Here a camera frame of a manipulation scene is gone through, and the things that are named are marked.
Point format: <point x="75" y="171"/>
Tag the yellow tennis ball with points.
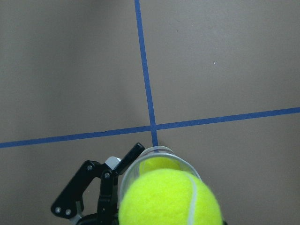
<point x="155" y="163"/>
<point x="169" y="197"/>

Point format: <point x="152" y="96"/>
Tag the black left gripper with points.
<point x="69" y="204"/>

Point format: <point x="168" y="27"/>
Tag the clear tennis ball tube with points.
<point x="132" y="173"/>

